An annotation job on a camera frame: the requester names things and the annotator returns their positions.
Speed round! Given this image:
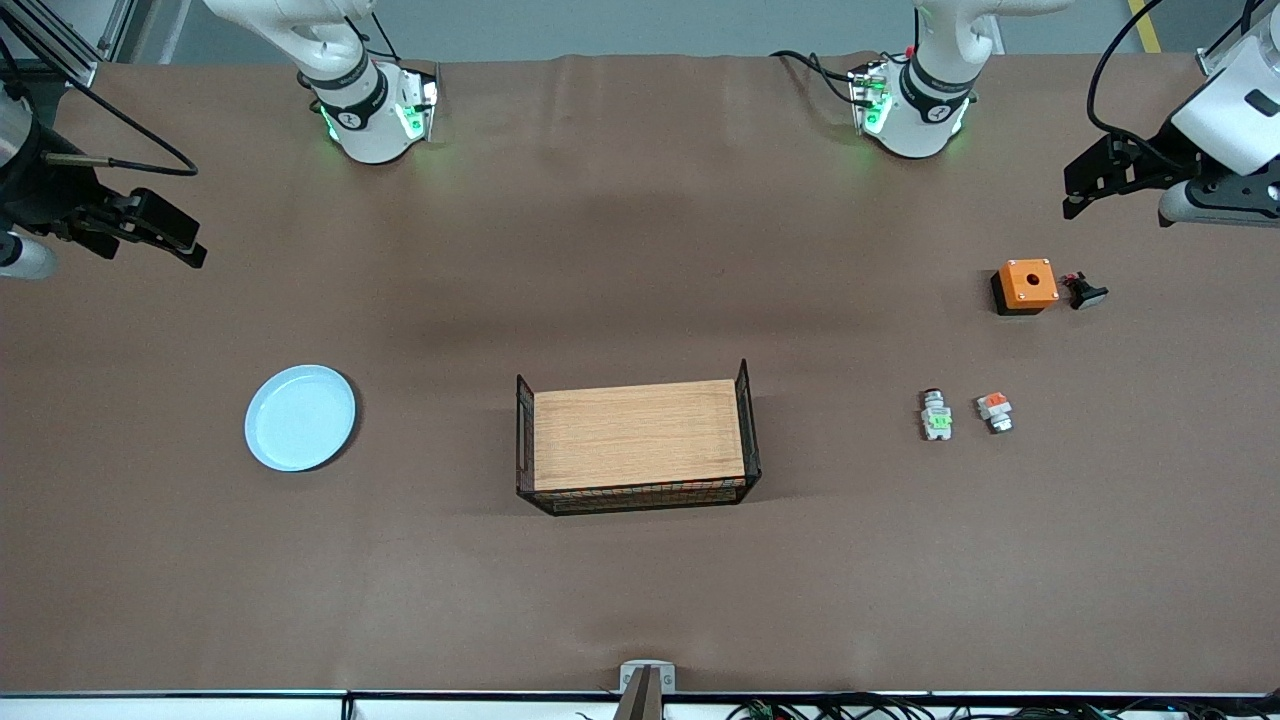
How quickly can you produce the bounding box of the wire basket with wooden board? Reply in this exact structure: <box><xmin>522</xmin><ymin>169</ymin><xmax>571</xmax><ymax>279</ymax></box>
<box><xmin>515</xmin><ymin>359</ymin><xmax>763</xmax><ymax>517</ymax></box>

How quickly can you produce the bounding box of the white table edge rail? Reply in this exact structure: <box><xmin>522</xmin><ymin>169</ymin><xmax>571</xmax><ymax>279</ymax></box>
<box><xmin>0</xmin><ymin>689</ymin><xmax>1280</xmax><ymax>720</ymax></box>

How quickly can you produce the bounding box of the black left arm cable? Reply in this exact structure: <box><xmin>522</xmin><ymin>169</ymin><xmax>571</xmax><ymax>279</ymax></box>
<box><xmin>1087</xmin><ymin>0</ymin><xmax>1201</xmax><ymax>166</ymax></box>

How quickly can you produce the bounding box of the aluminium frame profile with braces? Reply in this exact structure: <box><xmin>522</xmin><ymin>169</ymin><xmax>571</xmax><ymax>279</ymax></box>
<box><xmin>0</xmin><ymin>0</ymin><xmax>136</xmax><ymax>93</ymax></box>

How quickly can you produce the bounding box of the black push button head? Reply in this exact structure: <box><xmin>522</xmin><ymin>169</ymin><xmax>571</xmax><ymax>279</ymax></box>
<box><xmin>1060</xmin><ymin>270</ymin><xmax>1110</xmax><ymax>312</ymax></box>

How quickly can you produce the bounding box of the black left base cable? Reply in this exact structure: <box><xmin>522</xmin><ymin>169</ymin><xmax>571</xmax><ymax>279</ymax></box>
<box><xmin>769</xmin><ymin>49</ymin><xmax>863</xmax><ymax>107</ymax></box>

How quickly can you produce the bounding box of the brown table cover mat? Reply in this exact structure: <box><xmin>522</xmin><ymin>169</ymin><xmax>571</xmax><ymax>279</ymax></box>
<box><xmin>0</xmin><ymin>50</ymin><xmax>1280</xmax><ymax>695</ymax></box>

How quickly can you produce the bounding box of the brown post at table edge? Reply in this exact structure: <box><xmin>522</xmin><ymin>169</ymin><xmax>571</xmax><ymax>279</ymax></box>
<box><xmin>612</xmin><ymin>666</ymin><xmax>664</xmax><ymax>720</ymax></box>

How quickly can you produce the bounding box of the black cable bundle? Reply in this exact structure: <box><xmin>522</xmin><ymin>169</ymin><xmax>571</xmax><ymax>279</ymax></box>
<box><xmin>725</xmin><ymin>692</ymin><xmax>1280</xmax><ymax>720</ymax></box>

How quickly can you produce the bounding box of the light blue round plate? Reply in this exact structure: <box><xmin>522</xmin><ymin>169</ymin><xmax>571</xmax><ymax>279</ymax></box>
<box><xmin>244</xmin><ymin>364</ymin><xmax>358</xmax><ymax>473</ymax></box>

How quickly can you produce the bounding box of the orange push button box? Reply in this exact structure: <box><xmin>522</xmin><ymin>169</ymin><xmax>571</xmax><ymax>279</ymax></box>
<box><xmin>991</xmin><ymin>258</ymin><xmax>1060</xmax><ymax>317</ymax></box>

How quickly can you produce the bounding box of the left arm base connector plate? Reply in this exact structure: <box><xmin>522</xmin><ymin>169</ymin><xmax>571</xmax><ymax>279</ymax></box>
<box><xmin>848</xmin><ymin>62</ymin><xmax>893</xmax><ymax>137</ymax></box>

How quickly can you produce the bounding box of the grey metal table bracket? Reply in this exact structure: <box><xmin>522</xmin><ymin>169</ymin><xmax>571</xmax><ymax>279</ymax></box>
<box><xmin>619</xmin><ymin>660</ymin><xmax>677</xmax><ymax>695</ymax></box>

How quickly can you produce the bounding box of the right arm base connector plate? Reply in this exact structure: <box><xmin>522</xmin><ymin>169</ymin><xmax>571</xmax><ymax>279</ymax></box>
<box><xmin>397</xmin><ymin>66</ymin><xmax>440</xmax><ymax>144</ymax></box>

